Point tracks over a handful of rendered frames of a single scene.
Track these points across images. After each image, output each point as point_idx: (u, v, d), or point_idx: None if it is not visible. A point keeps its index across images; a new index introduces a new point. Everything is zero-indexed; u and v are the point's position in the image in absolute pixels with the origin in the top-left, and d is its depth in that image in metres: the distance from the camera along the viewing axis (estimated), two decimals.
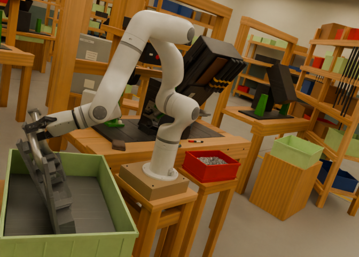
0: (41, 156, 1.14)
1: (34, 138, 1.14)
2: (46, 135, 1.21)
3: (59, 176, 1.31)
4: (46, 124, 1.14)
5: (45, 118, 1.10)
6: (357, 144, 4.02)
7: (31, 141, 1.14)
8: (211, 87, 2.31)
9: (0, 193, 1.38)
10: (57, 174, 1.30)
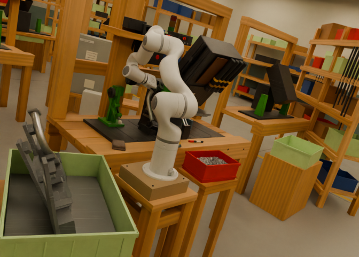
0: (148, 92, 2.38)
1: None
2: None
3: (149, 117, 2.31)
4: None
5: None
6: (357, 144, 4.02)
7: None
8: (211, 87, 2.31)
9: (0, 193, 1.38)
10: (149, 115, 2.31)
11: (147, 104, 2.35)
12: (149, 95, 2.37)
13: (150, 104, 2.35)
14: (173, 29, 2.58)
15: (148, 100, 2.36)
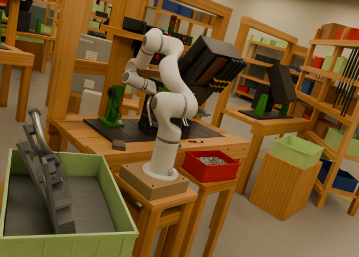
0: (148, 98, 2.36)
1: None
2: None
3: (149, 123, 2.29)
4: None
5: None
6: (357, 144, 4.02)
7: None
8: (211, 87, 2.31)
9: (0, 193, 1.38)
10: (149, 121, 2.30)
11: (147, 110, 2.34)
12: (149, 101, 2.35)
13: (150, 110, 2.34)
14: (173, 29, 2.58)
15: (148, 106, 2.35)
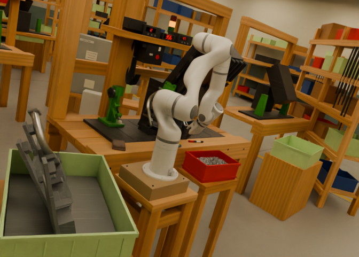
0: (148, 98, 2.36)
1: (155, 92, 2.34)
2: None
3: (149, 123, 2.29)
4: None
5: None
6: (357, 144, 4.02)
7: (155, 92, 2.36)
8: None
9: (0, 193, 1.38)
10: (149, 121, 2.30)
11: (147, 110, 2.34)
12: (149, 101, 2.35)
13: (150, 110, 2.34)
14: (173, 29, 2.58)
15: (148, 106, 2.35)
